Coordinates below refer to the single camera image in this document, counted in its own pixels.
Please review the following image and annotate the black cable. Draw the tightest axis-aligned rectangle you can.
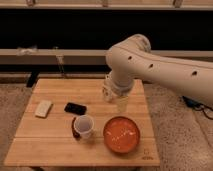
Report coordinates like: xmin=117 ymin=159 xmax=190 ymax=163
xmin=193 ymin=103 xmax=213 ymax=121

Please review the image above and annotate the grey metal rail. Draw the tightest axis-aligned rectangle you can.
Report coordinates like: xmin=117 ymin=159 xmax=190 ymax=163
xmin=0 ymin=49 xmax=213 ymax=65

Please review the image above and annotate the blue power box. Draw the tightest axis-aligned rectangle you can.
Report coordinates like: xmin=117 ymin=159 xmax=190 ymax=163
xmin=183 ymin=96 xmax=201 ymax=108

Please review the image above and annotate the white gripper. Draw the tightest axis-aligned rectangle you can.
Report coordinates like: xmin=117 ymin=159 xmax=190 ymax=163
xmin=102 ymin=75 xmax=131 ymax=113

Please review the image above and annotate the black smartphone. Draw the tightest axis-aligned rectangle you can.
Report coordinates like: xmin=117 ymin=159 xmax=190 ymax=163
xmin=64 ymin=103 xmax=87 ymax=115

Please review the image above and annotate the wooden table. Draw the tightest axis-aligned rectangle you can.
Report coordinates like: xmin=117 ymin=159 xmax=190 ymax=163
xmin=4 ymin=79 xmax=160 ymax=167

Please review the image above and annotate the white ceramic cup dark handle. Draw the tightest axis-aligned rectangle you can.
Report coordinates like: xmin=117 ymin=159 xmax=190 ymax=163
xmin=72 ymin=115 xmax=94 ymax=139

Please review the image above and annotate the white rectangular sponge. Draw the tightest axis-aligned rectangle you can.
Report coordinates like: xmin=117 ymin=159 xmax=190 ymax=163
xmin=35 ymin=100 xmax=52 ymax=118

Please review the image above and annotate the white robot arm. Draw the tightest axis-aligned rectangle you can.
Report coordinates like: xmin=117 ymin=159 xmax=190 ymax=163
xmin=103 ymin=34 xmax=213 ymax=108

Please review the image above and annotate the orange bowl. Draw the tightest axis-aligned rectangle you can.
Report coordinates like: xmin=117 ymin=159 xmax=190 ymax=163
xmin=103 ymin=116 xmax=140 ymax=154

